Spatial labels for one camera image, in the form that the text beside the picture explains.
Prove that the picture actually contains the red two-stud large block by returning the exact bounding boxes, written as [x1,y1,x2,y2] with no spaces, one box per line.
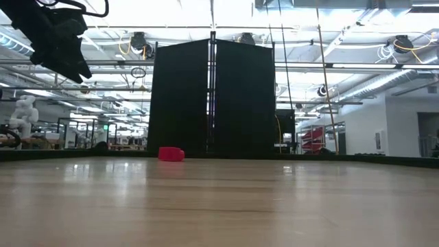
[158,146,186,163]

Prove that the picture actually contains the black folding partition screen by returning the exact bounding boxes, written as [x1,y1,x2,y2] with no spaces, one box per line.
[147,30,277,154]

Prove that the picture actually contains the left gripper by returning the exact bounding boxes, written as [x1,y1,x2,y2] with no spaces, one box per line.
[29,6,93,84]

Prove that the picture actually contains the brown thin pole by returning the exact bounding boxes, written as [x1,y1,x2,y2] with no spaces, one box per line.
[314,0,340,155]

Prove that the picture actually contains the red shelf rack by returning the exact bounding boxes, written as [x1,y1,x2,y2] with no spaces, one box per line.
[300,126,325,152]

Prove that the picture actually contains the black perforated computer case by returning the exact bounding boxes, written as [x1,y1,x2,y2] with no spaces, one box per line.
[275,108,296,145]

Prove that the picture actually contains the yellow floor cable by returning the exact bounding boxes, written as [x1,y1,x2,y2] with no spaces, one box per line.
[274,115,283,154]

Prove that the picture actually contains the black cable ring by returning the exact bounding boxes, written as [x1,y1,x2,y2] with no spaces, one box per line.
[130,66,147,79]

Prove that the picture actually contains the black hose loop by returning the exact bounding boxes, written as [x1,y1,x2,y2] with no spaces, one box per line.
[0,123,22,149]

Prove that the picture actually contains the black thin pole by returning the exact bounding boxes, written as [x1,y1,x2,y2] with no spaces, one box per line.
[277,0,296,145]

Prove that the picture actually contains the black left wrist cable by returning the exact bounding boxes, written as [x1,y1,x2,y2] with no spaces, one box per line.
[36,0,110,19]

